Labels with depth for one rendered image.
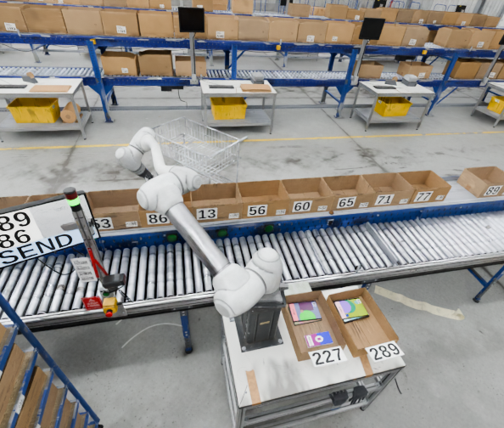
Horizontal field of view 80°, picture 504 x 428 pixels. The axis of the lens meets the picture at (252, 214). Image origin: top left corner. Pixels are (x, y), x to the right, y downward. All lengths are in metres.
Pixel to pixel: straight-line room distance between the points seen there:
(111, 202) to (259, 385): 1.75
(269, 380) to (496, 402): 2.03
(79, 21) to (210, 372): 5.75
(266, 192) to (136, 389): 1.86
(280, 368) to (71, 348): 1.80
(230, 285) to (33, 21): 6.02
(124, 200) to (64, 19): 4.50
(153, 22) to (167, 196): 5.19
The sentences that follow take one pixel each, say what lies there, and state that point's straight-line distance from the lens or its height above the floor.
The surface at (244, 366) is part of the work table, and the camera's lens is 1.89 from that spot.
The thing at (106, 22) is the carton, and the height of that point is 1.57.
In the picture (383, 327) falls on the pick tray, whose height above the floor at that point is 0.78.
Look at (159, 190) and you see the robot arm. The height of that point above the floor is 1.67.
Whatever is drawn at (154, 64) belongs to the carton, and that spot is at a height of 0.98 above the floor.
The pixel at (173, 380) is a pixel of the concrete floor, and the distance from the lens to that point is 2.69.
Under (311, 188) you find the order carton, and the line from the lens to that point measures 2.84.
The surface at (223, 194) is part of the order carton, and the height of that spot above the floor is 0.93.
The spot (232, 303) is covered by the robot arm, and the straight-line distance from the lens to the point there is 1.33.
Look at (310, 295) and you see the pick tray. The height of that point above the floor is 0.81.
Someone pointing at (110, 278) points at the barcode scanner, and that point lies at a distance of 1.88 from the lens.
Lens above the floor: 2.48
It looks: 40 degrees down
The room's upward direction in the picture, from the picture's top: 5 degrees clockwise
